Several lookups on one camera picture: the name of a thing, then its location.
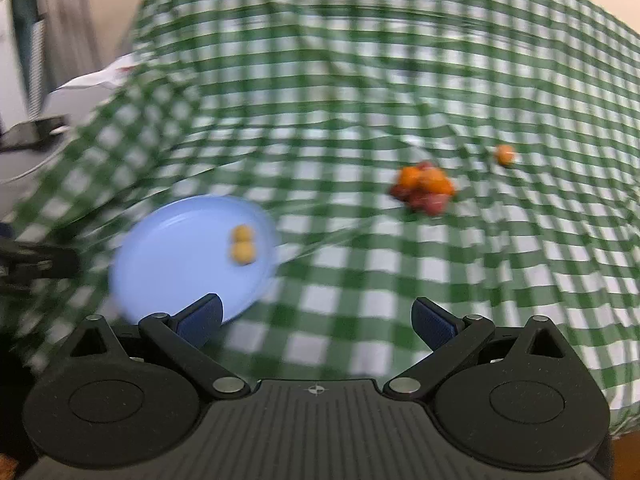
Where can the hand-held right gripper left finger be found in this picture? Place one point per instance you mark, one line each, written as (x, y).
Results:
(200, 322)

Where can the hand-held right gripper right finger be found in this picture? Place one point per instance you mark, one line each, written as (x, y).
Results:
(432, 327)

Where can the blue plate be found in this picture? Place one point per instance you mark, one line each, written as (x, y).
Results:
(185, 260)

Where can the dark red date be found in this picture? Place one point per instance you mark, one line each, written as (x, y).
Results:
(398, 191)

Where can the grey cushion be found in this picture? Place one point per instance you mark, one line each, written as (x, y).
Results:
(20, 190)

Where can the small yellow fruit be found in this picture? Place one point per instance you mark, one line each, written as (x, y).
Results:
(242, 233)
(243, 251)

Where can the black smartphone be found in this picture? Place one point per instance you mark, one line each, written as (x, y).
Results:
(30, 132)

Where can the small kumquat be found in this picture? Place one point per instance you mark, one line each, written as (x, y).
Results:
(505, 155)

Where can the white printed cloth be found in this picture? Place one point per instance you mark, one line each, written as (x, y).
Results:
(97, 76)

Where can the grey curtain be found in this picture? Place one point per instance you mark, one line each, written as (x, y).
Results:
(55, 20)

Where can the green checked cloth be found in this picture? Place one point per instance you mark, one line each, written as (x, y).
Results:
(350, 85)

